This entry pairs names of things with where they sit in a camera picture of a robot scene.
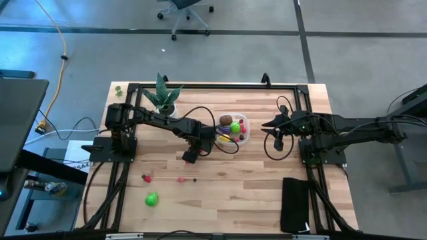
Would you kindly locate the grey metal stand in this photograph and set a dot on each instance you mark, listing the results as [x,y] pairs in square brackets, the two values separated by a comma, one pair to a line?
[410,160]

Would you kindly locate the brown toy kiwi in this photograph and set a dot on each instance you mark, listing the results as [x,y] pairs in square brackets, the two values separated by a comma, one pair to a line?
[225,120]

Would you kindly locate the black frame clamp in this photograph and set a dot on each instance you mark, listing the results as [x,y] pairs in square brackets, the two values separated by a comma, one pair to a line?
[266,80]
[165,79]

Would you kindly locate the white frame bracket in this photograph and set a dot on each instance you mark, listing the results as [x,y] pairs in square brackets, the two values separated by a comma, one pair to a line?
[310,237]
[123,236]

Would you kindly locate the green snake plant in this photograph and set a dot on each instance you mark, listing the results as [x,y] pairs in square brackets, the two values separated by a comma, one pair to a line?
[162,91]

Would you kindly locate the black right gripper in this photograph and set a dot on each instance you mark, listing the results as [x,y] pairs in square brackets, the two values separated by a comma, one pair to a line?
[296,121]

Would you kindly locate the white paper sign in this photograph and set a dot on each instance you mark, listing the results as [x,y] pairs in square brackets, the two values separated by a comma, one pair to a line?
[75,153]

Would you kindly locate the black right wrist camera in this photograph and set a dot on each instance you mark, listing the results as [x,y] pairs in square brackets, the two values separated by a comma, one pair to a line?
[278,142]

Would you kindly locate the small green leaf sprig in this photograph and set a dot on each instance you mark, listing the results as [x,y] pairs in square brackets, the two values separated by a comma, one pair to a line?
[118,90]

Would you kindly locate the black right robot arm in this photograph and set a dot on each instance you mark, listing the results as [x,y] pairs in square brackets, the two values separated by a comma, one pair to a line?
[350,128]

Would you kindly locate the dark grey side desk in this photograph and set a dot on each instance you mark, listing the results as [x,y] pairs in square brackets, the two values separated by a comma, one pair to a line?
[20,120]

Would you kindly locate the office chair base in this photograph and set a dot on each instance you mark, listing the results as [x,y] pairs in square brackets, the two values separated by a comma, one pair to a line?
[183,4]

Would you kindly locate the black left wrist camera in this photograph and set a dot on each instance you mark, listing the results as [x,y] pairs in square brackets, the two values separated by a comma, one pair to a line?
[191,157]

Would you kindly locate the yellow toy lemon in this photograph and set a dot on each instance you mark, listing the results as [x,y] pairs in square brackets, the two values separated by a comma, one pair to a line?
[225,138]

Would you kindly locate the white plant pot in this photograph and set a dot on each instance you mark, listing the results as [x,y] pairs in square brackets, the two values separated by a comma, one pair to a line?
[173,115]

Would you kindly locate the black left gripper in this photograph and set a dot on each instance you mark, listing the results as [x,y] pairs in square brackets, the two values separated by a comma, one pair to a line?
[203,140]

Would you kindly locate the black aluminium table frame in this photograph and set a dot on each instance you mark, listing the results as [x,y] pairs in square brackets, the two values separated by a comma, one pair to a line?
[217,86]

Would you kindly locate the black cloth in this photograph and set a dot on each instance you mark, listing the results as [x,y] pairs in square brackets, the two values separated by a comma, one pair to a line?
[295,203]

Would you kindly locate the clear plastic tupperware container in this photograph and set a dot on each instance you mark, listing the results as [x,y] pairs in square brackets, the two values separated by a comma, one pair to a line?
[247,138]

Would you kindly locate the green toy pepper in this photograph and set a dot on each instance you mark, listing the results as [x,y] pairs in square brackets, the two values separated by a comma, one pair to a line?
[151,200]

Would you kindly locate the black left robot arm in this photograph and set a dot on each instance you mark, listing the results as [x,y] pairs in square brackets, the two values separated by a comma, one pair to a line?
[160,121]

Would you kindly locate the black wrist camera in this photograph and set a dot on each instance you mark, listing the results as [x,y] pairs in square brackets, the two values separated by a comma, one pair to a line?
[191,157]
[278,142]

